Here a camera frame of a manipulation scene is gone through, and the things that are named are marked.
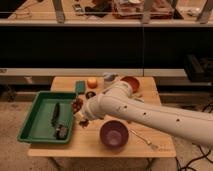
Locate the dark red grape bunch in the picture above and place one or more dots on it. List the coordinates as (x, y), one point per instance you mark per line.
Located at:
(76, 108)

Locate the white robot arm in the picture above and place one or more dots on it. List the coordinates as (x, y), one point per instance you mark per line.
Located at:
(116, 101)

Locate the small metal cup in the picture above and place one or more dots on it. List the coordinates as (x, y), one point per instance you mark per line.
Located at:
(90, 94)

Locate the orange fruit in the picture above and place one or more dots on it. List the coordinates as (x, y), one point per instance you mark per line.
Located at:
(92, 82)

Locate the green sponge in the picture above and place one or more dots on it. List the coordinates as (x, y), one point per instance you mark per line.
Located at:
(80, 87)

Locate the red-orange bowl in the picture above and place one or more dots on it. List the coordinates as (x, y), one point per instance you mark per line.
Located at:
(133, 82)

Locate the purple bowl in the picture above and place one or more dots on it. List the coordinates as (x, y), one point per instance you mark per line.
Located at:
(114, 134)

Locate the dark brush in tray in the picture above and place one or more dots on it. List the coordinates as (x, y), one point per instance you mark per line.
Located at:
(60, 129)

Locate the green plastic tray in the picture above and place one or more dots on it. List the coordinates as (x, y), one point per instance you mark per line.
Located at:
(37, 126)

